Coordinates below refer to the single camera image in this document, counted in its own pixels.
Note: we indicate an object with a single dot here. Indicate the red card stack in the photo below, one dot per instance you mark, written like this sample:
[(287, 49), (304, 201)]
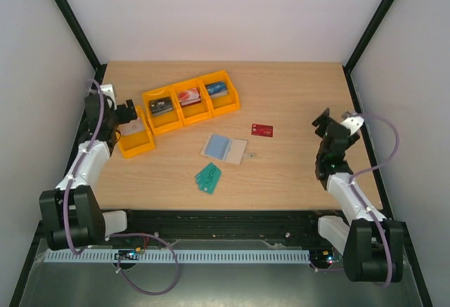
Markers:
[(189, 97)]

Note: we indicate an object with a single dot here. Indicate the yellow bin with black cards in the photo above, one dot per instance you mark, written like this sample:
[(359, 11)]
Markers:
[(167, 122)]

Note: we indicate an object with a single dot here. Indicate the left black frame post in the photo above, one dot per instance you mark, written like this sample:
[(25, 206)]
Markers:
[(74, 25)]

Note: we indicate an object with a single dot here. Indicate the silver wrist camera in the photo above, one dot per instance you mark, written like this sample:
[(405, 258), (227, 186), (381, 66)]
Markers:
[(352, 121), (108, 90)]

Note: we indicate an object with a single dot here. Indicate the yellow bin with blue cards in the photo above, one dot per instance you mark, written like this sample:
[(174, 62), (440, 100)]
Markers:
[(224, 104)]

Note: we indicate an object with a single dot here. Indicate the white slotted cable duct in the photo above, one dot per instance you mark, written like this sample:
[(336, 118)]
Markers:
[(182, 256)]

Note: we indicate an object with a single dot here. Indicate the black card stack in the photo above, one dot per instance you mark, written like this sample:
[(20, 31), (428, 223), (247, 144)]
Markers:
[(160, 106)]

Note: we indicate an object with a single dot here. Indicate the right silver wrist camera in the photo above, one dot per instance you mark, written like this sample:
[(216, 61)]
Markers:
[(352, 121)]

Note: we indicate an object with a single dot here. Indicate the pink floral card stack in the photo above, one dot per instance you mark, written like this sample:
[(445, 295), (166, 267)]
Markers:
[(132, 127)]

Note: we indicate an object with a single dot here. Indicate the black aluminium frame rail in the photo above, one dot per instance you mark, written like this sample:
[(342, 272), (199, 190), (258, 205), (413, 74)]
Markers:
[(299, 227)]

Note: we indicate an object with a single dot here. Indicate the yellow bin with red cards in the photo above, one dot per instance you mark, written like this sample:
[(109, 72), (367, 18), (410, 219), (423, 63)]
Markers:
[(193, 113)]

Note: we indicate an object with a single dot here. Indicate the yellow bin with pink cards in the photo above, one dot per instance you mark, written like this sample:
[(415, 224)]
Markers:
[(133, 145)]

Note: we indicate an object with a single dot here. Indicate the blue card stack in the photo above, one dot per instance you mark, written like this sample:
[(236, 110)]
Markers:
[(217, 89)]

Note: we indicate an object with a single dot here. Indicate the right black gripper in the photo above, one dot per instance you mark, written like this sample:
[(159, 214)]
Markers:
[(328, 128)]

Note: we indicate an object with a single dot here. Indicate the beige leather card holder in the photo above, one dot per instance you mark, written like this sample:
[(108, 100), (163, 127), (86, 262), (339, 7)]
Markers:
[(225, 149)]

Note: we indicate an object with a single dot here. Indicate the red VIP credit card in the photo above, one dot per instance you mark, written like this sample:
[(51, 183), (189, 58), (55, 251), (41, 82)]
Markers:
[(262, 130)]

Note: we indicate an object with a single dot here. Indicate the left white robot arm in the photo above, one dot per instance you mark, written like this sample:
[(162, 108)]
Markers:
[(75, 193)]

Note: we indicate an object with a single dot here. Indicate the teal VIP card stack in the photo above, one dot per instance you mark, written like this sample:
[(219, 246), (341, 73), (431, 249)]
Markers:
[(208, 178)]

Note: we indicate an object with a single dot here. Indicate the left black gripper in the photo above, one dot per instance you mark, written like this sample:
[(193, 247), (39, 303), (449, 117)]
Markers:
[(126, 116)]

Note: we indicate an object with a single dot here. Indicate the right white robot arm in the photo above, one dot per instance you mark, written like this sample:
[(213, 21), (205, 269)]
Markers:
[(370, 244)]

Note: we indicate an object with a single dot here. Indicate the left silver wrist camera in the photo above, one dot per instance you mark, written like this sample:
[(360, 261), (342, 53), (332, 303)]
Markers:
[(108, 90)]

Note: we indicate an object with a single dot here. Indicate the right black frame post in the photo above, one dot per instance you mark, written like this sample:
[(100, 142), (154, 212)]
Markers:
[(372, 27)]

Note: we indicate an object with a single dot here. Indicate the black frame post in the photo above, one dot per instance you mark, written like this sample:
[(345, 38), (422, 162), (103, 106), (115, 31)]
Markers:
[(372, 27), (74, 25)]

